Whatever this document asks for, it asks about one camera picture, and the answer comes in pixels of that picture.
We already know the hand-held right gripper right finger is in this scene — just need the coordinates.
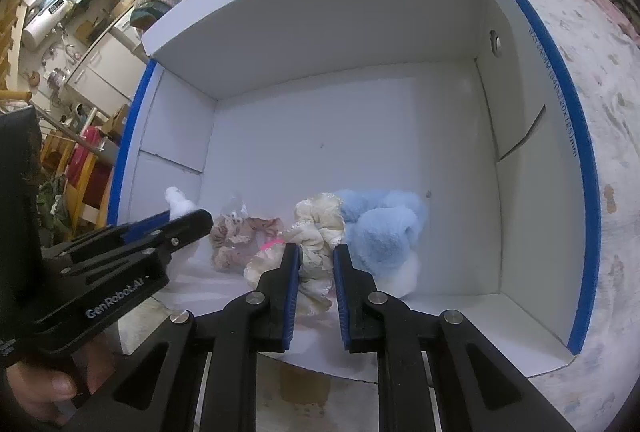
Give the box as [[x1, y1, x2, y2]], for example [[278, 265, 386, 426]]
[[332, 242, 577, 432]]

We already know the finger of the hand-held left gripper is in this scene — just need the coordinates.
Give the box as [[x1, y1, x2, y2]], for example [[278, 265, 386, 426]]
[[64, 208, 215, 264], [106, 209, 174, 244]]

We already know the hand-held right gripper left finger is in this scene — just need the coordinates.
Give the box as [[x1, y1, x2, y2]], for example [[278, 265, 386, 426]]
[[75, 242, 303, 432]]

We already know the white fluffy sock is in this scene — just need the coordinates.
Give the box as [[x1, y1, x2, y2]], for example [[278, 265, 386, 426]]
[[164, 185, 197, 221]]

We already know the beige patterned scrunchie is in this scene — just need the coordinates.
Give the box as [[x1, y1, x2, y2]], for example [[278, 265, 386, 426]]
[[208, 214, 284, 274]]

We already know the clear plastic bag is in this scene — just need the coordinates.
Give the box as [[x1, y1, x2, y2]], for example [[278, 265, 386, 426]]
[[219, 195, 252, 224]]

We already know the cream lace scrunchie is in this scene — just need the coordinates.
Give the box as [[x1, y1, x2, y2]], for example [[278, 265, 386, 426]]
[[243, 192, 348, 314]]

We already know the light blue fluffy scrunchie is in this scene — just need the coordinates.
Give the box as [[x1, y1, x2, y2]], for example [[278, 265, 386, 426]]
[[333, 189, 430, 274]]

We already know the blue cardboard box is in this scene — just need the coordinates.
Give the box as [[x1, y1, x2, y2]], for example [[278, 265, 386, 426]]
[[106, 0, 602, 384]]

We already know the person's left hand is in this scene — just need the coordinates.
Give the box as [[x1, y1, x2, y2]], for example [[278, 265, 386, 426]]
[[4, 333, 117, 427]]

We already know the yellow wooden rack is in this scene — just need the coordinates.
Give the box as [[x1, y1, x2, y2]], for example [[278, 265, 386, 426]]
[[39, 131, 117, 229]]

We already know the red bag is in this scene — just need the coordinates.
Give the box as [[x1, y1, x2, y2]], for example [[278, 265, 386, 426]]
[[66, 126, 109, 209]]

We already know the brown card piece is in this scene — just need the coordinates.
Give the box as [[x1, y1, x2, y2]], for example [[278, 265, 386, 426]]
[[278, 362, 332, 409]]

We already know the brown cardboard carton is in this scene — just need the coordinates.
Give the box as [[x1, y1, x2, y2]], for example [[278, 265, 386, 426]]
[[101, 104, 133, 144]]

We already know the white kitchen base cabinet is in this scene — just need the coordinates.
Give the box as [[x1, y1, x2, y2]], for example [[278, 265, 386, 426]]
[[64, 28, 147, 114]]

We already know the white water heater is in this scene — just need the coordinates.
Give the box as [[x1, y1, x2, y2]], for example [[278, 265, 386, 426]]
[[20, 8, 59, 52]]

